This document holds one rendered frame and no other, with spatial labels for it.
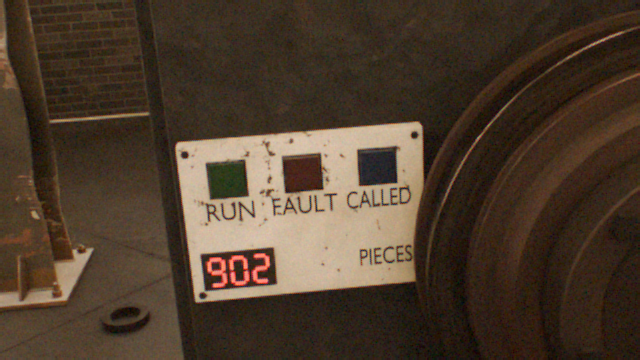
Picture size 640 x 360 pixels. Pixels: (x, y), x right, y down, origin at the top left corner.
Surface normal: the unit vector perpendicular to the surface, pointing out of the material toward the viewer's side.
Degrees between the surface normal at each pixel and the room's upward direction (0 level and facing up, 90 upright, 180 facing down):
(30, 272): 90
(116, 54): 90
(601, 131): 39
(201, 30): 90
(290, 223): 90
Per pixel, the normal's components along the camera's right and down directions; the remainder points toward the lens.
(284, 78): 0.07, 0.30
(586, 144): -0.53, -0.51
